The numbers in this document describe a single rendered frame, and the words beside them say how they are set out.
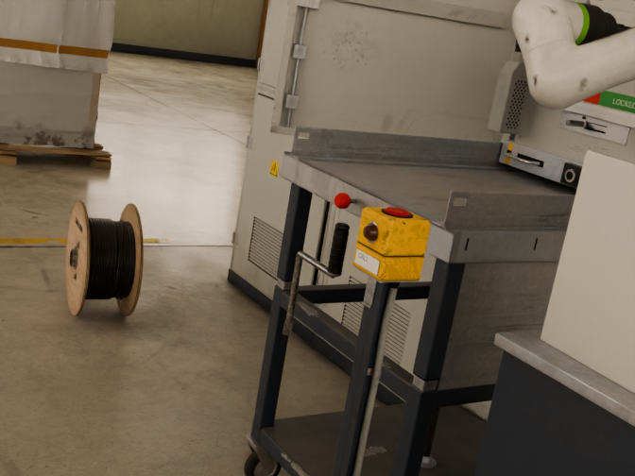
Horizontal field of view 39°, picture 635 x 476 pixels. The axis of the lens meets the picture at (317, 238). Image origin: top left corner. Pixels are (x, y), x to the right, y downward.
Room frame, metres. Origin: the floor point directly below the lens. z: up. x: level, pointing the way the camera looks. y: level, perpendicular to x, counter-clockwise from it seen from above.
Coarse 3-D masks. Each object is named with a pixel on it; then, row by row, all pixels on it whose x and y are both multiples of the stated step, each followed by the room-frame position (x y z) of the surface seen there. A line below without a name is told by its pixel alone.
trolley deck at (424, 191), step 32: (288, 160) 2.02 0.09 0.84; (320, 192) 1.89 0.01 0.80; (352, 192) 1.80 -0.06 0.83; (384, 192) 1.79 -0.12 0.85; (416, 192) 1.84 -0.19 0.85; (448, 192) 1.91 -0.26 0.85; (512, 192) 2.04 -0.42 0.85; (544, 192) 2.12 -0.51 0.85; (448, 256) 1.53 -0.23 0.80; (480, 256) 1.57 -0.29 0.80; (512, 256) 1.61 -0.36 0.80; (544, 256) 1.66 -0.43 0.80
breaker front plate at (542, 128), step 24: (576, 0) 2.26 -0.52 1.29; (600, 0) 2.20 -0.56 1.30; (624, 0) 2.14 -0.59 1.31; (624, 24) 2.13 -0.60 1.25; (528, 120) 2.31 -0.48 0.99; (552, 120) 2.25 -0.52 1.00; (576, 120) 2.18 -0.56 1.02; (600, 120) 2.12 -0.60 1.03; (528, 144) 2.30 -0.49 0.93; (552, 144) 2.23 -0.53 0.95; (576, 144) 2.17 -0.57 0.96; (600, 144) 2.11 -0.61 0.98; (624, 144) 2.05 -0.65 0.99
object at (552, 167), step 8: (504, 144) 2.35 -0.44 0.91; (520, 144) 2.31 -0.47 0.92; (504, 152) 2.35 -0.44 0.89; (520, 152) 2.30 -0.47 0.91; (528, 152) 2.28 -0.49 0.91; (536, 152) 2.26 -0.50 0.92; (544, 152) 2.23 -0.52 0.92; (504, 160) 2.34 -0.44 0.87; (528, 160) 2.27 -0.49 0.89; (536, 160) 2.25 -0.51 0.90; (544, 160) 2.23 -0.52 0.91; (552, 160) 2.21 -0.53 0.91; (560, 160) 2.19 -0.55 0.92; (568, 160) 2.17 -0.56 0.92; (520, 168) 2.29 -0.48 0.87; (528, 168) 2.27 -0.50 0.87; (536, 168) 2.24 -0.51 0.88; (544, 168) 2.22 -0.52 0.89; (552, 168) 2.20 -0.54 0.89; (560, 168) 2.18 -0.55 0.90; (544, 176) 2.22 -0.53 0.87; (552, 176) 2.20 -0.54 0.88; (560, 176) 2.18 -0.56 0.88
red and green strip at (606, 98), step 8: (592, 96) 2.16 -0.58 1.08; (600, 96) 2.14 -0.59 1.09; (608, 96) 2.12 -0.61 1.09; (616, 96) 2.10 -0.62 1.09; (624, 96) 2.08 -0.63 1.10; (632, 96) 2.06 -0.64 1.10; (600, 104) 2.13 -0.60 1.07; (608, 104) 2.12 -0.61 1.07; (616, 104) 2.10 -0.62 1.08; (624, 104) 2.08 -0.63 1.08; (632, 104) 2.06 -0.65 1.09; (632, 112) 2.06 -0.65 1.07
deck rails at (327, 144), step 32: (320, 128) 2.05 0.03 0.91; (320, 160) 2.02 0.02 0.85; (352, 160) 2.08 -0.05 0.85; (384, 160) 2.16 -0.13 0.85; (416, 160) 2.21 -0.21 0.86; (448, 160) 2.27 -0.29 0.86; (480, 160) 2.33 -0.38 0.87; (480, 192) 1.59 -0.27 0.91; (448, 224) 1.56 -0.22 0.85; (480, 224) 1.60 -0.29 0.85; (512, 224) 1.65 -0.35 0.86; (544, 224) 1.69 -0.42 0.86
